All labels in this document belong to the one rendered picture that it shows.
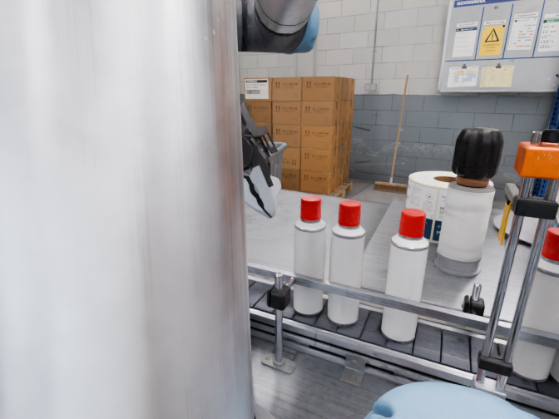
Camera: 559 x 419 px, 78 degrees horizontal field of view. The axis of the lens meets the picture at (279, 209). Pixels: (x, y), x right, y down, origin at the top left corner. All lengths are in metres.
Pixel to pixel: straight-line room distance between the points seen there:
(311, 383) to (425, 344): 0.18
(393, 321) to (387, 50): 4.72
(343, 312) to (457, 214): 0.32
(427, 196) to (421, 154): 4.12
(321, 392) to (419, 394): 0.38
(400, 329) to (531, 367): 0.16
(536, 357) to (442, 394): 0.39
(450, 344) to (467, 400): 0.41
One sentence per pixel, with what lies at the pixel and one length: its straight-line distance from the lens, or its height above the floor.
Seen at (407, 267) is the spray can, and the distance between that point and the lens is 0.52.
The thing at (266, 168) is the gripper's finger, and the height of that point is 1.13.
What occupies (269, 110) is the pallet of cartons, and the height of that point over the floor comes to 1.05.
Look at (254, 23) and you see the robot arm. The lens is 0.53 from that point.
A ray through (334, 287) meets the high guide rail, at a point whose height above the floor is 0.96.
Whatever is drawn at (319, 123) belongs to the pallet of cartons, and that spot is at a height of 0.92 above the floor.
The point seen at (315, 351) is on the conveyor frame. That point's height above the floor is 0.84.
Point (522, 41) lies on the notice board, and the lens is 4.82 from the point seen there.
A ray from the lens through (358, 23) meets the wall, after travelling 5.31.
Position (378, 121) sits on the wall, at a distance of 5.14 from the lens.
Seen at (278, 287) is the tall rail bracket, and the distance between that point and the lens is 0.51.
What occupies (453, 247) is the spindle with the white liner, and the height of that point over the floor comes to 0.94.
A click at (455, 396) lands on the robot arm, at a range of 0.21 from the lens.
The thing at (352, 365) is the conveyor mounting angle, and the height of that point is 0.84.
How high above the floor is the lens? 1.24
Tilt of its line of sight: 19 degrees down
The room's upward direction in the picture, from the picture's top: straight up
